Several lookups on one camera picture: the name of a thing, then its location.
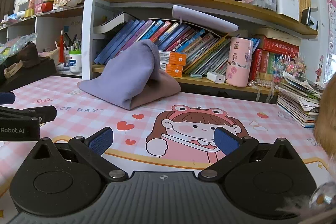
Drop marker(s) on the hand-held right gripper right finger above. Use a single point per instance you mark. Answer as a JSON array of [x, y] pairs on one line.
[[225, 141]]

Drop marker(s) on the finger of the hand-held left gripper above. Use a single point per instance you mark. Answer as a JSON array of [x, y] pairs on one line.
[[46, 114], [6, 98]]

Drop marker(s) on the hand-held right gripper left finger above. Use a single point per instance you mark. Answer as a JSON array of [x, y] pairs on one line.
[[101, 141]]

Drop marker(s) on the purple garment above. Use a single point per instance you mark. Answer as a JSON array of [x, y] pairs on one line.
[[126, 74]]

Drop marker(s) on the mauve garment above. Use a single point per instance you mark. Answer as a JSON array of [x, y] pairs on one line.
[[165, 87]]

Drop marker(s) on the beige wristwatch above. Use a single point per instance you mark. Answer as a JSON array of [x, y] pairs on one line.
[[13, 69]]

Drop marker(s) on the pink checkered cartoon desk mat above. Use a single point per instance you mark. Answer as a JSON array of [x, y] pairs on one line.
[[78, 113]]

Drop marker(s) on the black bag with watch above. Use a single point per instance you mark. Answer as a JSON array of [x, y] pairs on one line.
[[34, 74]]

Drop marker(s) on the brown hat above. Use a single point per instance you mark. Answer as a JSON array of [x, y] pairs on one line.
[[30, 54]]

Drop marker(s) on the iridescent plastic bag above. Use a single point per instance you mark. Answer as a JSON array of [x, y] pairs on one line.
[[15, 44]]

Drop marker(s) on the white jar blue label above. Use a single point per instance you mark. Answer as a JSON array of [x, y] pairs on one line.
[[75, 62]]

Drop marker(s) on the red tassel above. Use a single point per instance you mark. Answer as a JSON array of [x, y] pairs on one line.
[[61, 52]]

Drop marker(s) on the white charger plug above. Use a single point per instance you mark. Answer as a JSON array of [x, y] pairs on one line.
[[216, 77]]

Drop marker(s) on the teal eraser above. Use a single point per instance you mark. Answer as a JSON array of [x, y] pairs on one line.
[[196, 75]]

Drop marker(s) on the white side shelf unit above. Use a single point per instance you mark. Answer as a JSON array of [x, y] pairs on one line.
[[42, 29]]

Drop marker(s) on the stack of magazines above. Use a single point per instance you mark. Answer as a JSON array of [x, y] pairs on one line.
[[296, 103]]

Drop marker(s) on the pink printed tumbler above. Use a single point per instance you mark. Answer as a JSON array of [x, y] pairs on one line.
[[239, 61]]

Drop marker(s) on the red upright book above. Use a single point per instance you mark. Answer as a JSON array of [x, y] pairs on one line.
[[258, 64]]

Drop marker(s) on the orange white box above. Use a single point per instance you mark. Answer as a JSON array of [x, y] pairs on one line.
[[173, 70], [173, 58]]

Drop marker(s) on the beaded flower bouquet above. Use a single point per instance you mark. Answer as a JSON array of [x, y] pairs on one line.
[[288, 67]]

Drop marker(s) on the brown fluffy thing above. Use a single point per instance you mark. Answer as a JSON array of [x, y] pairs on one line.
[[326, 121]]

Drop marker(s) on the thick red dictionary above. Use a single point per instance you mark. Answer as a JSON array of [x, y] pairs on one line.
[[281, 47]]

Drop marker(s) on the clear crystal charm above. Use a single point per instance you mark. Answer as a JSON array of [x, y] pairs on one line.
[[321, 195]]

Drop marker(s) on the thick white paperback book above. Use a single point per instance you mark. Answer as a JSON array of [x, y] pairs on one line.
[[110, 24]]

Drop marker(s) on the row of leaning colourful books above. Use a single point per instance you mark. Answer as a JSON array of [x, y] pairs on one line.
[[147, 32]]

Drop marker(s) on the white lamp bar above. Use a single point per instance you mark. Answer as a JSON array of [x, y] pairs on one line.
[[199, 16]]

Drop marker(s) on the white pen holder box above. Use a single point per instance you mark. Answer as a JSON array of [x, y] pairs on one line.
[[287, 5]]

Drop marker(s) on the cartoon rabbit wall sticker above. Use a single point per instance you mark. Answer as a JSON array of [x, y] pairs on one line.
[[319, 70]]

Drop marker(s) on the pink alphabet wall poster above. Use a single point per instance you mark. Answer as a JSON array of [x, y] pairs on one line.
[[331, 29]]

